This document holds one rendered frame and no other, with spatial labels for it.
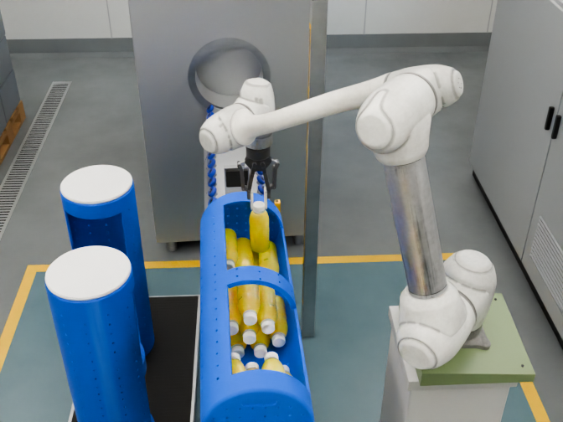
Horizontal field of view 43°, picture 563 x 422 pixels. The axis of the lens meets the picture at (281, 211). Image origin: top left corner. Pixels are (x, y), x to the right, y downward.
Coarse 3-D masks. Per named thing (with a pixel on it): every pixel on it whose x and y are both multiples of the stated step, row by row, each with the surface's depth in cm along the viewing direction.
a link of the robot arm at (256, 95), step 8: (248, 80) 208; (256, 80) 207; (264, 80) 208; (248, 88) 206; (256, 88) 205; (264, 88) 206; (240, 96) 209; (248, 96) 206; (256, 96) 205; (264, 96) 206; (272, 96) 209; (240, 104) 205; (248, 104) 205; (256, 104) 206; (264, 104) 207; (272, 104) 209; (256, 112) 205; (264, 112) 207
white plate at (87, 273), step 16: (64, 256) 244; (80, 256) 244; (96, 256) 244; (112, 256) 244; (48, 272) 237; (64, 272) 237; (80, 272) 237; (96, 272) 237; (112, 272) 237; (128, 272) 237; (48, 288) 231; (64, 288) 230; (80, 288) 230; (96, 288) 230; (112, 288) 230
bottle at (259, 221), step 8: (256, 216) 233; (264, 216) 233; (256, 224) 234; (264, 224) 234; (256, 232) 236; (264, 232) 236; (256, 240) 238; (264, 240) 238; (256, 248) 239; (264, 248) 240
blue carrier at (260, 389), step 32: (224, 224) 228; (224, 256) 215; (224, 288) 203; (288, 288) 210; (224, 320) 192; (288, 320) 219; (224, 352) 183; (288, 352) 210; (224, 384) 174; (256, 384) 171; (288, 384) 174; (224, 416) 174; (256, 416) 175; (288, 416) 177
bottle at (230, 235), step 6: (228, 234) 239; (234, 234) 240; (228, 240) 236; (234, 240) 237; (228, 246) 233; (234, 246) 235; (228, 252) 231; (234, 252) 232; (228, 258) 230; (234, 258) 231
